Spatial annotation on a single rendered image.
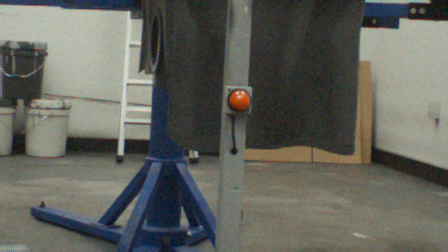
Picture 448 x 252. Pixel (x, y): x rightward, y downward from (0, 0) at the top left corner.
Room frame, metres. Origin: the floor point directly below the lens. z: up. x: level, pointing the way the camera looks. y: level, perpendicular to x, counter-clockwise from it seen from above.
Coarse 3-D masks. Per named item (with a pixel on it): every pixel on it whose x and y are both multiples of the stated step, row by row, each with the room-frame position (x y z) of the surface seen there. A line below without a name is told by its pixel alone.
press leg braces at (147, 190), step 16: (144, 176) 3.46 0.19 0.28; (160, 176) 3.30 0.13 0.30; (176, 176) 3.33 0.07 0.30; (128, 192) 3.53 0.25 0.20; (144, 192) 3.24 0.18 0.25; (192, 192) 3.26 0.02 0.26; (112, 208) 3.61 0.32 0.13; (144, 208) 3.18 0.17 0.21; (192, 208) 3.26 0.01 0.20; (208, 208) 3.24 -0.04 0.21; (96, 224) 3.66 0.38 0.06; (112, 224) 3.66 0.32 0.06; (128, 224) 3.14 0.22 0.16; (192, 224) 3.71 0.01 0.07; (208, 224) 3.19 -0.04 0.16; (128, 240) 3.09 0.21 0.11
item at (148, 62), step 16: (144, 0) 2.46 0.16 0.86; (160, 0) 2.10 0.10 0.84; (144, 16) 2.46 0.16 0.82; (160, 16) 2.09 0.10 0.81; (144, 32) 2.47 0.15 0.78; (160, 32) 2.06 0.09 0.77; (144, 48) 2.48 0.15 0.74; (160, 48) 2.06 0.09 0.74; (144, 64) 2.47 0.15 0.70; (160, 64) 2.10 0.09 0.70; (160, 80) 2.11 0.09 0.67
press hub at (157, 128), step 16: (160, 96) 3.35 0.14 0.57; (160, 112) 3.35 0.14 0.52; (160, 128) 3.35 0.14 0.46; (160, 144) 3.34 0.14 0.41; (176, 144) 3.35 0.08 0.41; (160, 160) 3.33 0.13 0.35; (176, 160) 3.34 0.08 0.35; (160, 192) 3.34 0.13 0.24; (176, 192) 3.36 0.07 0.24; (160, 208) 3.34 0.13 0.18; (176, 208) 3.36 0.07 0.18; (144, 224) 3.40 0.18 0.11; (160, 224) 3.34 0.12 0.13; (176, 224) 3.36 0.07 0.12; (144, 240) 3.34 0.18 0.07; (160, 240) 3.31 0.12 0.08; (176, 240) 3.33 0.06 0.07
